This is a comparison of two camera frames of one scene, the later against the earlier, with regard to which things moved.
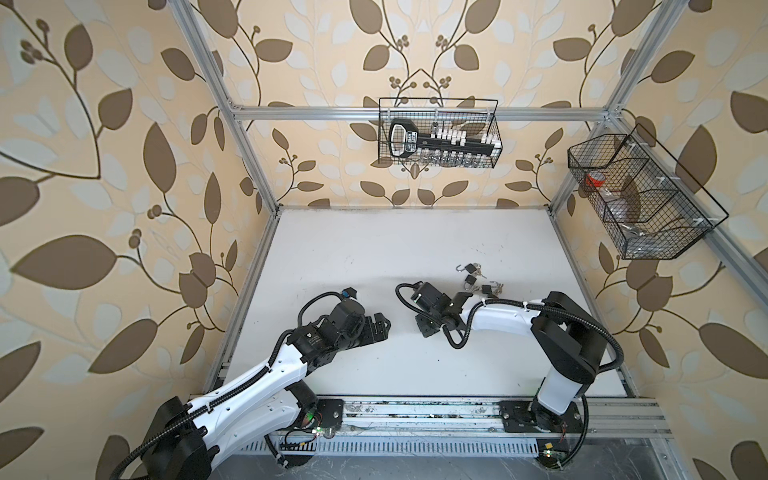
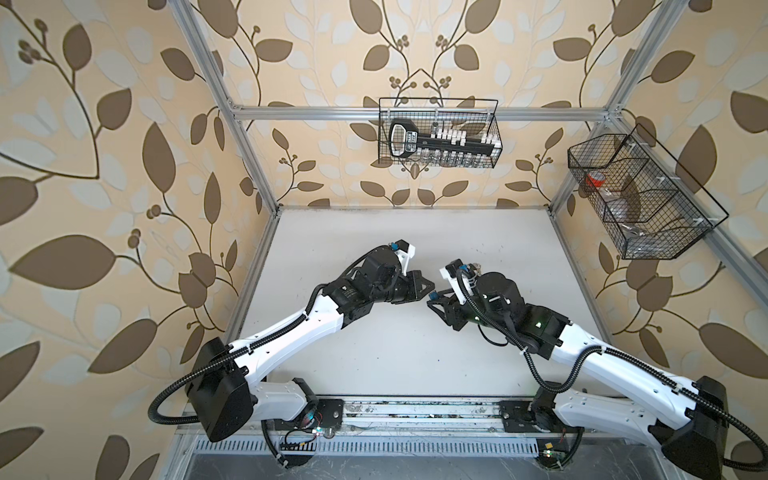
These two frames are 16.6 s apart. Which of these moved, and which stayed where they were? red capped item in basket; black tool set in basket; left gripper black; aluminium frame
Moved: left gripper black
Stayed: black tool set in basket; red capped item in basket; aluminium frame
